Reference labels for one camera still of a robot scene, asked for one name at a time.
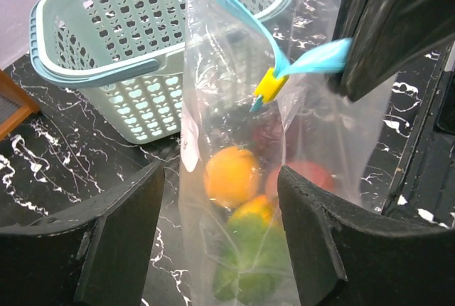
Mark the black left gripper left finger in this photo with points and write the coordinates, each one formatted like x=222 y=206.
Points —
x=96 y=252

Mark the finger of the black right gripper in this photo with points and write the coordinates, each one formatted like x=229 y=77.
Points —
x=386 y=34

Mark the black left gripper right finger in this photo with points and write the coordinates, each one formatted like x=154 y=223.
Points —
x=342 y=254

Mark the brown passion fruit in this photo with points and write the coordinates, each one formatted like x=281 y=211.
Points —
x=309 y=170

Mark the orange green mango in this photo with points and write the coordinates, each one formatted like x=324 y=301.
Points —
x=253 y=263

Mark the dark purple passion fruit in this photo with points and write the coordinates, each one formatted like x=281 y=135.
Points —
x=269 y=138

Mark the small yellow orange fruit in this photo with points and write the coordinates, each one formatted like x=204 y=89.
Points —
x=232 y=177

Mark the clear bag blue zipper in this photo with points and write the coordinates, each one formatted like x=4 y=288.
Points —
x=257 y=96

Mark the orange wooden shelf rack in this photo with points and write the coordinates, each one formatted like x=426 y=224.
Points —
x=16 y=105

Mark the light green plastic basket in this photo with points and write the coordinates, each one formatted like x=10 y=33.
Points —
x=126 y=57

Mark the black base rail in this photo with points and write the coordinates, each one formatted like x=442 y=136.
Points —
x=423 y=188

